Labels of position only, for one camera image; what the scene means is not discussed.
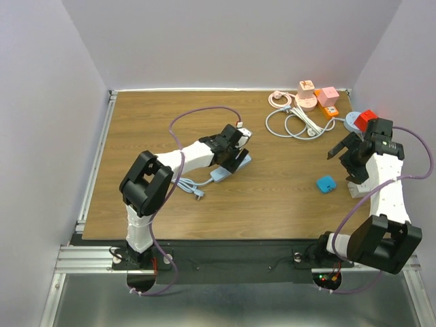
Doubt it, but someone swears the white cube adapter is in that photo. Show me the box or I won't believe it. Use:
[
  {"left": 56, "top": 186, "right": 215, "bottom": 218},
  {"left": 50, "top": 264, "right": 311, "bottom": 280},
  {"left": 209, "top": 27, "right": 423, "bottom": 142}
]
[{"left": 347, "top": 182, "right": 370, "bottom": 198}]

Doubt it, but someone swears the light blue power strip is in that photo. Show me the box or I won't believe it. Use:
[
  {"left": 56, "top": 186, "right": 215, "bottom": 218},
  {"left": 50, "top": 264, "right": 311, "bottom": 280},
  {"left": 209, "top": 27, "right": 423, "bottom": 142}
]
[{"left": 210, "top": 155, "right": 252, "bottom": 183}]

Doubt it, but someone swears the red cube adapter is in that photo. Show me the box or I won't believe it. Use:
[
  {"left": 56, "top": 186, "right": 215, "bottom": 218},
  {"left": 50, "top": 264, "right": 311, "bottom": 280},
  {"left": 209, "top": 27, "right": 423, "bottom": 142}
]
[{"left": 354, "top": 110, "right": 378, "bottom": 132}]

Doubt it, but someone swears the blue cube adapter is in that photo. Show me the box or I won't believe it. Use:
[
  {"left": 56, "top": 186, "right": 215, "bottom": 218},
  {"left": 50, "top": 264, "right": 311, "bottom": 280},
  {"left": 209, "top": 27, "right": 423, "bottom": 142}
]
[{"left": 315, "top": 175, "right": 337, "bottom": 193}]

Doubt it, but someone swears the grey round socket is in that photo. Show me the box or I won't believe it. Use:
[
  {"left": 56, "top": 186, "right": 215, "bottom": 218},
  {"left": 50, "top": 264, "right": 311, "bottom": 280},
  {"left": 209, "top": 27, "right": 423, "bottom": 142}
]
[{"left": 343, "top": 111, "right": 362, "bottom": 134}]

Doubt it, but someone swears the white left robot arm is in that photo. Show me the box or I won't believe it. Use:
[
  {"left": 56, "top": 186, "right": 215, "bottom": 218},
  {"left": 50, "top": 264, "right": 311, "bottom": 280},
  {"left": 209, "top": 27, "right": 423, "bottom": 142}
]
[{"left": 119, "top": 124, "right": 252, "bottom": 268}]

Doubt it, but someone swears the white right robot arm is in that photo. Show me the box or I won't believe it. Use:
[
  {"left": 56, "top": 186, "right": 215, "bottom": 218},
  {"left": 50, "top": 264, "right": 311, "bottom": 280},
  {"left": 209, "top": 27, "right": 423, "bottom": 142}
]
[{"left": 313, "top": 118, "right": 422, "bottom": 275}]

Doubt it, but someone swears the pink round socket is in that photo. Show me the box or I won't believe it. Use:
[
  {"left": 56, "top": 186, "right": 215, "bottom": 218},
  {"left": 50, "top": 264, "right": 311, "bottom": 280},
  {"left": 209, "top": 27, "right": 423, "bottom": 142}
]
[{"left": 294, "top": 95, "right": 318, "bottom": 112}]

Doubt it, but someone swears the orange power strip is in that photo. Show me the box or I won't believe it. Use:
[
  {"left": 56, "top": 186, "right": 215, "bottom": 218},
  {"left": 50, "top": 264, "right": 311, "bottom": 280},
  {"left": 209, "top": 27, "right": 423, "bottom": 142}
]
[{"left": 314, "top": 89, "right": 339, "bottom": 120}]

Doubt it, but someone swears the pink cube adapter with drawing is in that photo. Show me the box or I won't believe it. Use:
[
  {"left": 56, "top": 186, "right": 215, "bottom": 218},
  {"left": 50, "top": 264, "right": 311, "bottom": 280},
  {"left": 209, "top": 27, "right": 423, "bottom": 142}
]
[{"left": 297, "top": 80, "right": 315, "bottom": 99}]

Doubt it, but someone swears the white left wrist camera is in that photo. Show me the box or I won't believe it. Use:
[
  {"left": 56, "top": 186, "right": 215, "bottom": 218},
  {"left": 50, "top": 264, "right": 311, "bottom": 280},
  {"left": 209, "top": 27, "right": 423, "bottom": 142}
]
[{"left": 237, "top": 127, "right": 253, "bottom": 148}]

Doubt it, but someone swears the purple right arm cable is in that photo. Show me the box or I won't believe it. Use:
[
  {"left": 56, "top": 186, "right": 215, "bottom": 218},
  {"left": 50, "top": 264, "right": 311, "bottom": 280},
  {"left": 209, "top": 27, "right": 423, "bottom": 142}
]
[{"left": 318, "top": 126, "right": 431, "bottom": 294}]

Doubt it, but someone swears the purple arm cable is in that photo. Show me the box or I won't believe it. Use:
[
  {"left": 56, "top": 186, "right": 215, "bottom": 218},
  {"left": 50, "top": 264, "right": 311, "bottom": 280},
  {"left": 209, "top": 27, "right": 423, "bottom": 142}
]
[
  {"left": 127, "top": 106, "right": 243, "bottom": 296},
  {"left": 318, "top": 126, "right": 431, "bottom": 294}
]

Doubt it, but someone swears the white orange strip cable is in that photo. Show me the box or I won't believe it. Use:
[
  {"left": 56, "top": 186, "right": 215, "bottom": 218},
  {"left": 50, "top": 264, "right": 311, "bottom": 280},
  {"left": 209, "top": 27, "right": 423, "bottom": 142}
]
[{"left": 291, "top": 104, "right": 323, "bottom": 137}]

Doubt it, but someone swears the grey round socket cable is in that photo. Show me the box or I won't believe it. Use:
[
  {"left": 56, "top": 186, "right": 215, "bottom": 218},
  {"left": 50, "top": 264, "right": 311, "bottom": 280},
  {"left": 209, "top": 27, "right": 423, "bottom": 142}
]
[{"left": 265, "top": 105, "right": 345, "bottom": 140}]

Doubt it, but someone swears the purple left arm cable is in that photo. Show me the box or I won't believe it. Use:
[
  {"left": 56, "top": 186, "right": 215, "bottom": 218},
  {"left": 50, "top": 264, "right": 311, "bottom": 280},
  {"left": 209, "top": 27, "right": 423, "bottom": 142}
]
[{"left": 127, "top": 106, "right": 243, "bottom": 296}]

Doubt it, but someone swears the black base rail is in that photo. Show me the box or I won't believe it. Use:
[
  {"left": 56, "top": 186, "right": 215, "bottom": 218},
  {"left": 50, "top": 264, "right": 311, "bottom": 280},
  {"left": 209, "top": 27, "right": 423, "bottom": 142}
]
[{"left": 69, "top": 235, "right": 337, "bottom": 292}]

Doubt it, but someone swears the aluminium frame rail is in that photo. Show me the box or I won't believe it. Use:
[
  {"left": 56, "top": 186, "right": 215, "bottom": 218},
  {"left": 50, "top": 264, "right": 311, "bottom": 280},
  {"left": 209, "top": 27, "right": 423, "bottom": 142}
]
[{"left": 56, "top": 242, "right": 423, "bottom": 273}]

